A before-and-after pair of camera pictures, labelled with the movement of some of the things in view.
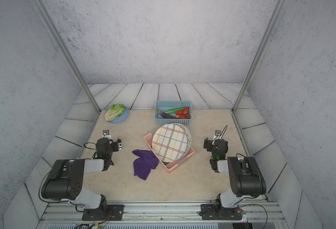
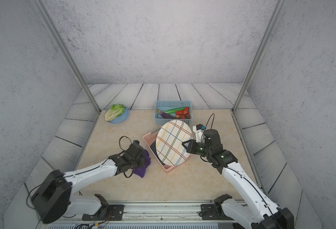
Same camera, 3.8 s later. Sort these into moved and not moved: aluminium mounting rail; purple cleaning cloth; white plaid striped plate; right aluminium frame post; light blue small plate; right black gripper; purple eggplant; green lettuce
Moved: purple cleaning cloth; white plaid striped plate; right black gripper
Not moved: right aluminium frame post; purple eggplant; aluminium mounting rail; light blue small plate; green lettuce
